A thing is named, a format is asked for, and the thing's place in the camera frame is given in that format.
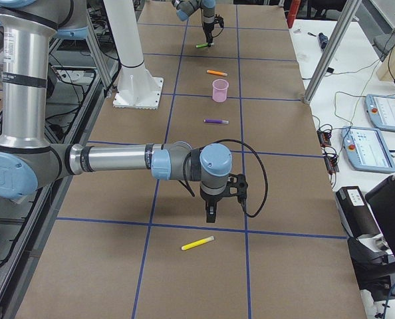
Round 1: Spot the brown paper table mat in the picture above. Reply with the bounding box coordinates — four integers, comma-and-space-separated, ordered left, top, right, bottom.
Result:
17, 1, 366, 318

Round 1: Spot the green highlighter pen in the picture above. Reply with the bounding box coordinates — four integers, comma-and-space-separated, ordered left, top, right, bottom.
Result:
196, 43, 214, 49

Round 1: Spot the yellow highlighter pen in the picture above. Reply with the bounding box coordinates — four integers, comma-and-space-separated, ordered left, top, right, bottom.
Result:
181, 236, 215, 251

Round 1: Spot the near teach pendant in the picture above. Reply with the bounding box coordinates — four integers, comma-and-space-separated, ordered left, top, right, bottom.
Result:
341, 126, 395, 173

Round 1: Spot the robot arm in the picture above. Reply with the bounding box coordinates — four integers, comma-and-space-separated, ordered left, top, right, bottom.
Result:
171, 0, 215, 47
0, 1, 232, 223

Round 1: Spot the black box device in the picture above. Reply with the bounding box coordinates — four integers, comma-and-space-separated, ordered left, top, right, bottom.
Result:
335, 186, 380, 239

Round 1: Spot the purple highlighter pen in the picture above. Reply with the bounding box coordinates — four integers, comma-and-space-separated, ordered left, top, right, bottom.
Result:
203, 119, 229, 125

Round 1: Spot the orange highlighter pen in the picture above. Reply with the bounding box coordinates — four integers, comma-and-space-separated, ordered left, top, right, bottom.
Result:
206, 70, 228, 76

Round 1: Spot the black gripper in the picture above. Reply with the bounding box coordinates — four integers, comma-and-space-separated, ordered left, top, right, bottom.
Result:
200, 189, 223, 223
202, 21, 215, 45

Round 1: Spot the pink mesh pen holder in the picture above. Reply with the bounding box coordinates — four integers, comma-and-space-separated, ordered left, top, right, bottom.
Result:
212, 78, 229, 103

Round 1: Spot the teach pendant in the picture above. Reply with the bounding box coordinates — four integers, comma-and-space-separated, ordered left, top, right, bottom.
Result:
341, 126, 395, 173
364, 94, 395, 132

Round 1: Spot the far teach pendant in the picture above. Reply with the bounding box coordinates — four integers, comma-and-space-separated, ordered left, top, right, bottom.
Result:
364, 94, 395, 132

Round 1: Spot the aluminium frame post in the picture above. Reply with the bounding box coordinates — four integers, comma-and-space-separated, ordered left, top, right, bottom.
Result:
303, 0, 362, 104

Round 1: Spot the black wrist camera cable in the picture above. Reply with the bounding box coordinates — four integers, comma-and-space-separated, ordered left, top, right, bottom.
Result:
213, 138, 269, 219

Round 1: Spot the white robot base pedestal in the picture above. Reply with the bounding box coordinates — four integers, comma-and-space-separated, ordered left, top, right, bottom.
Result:
104, 0, 164, 110

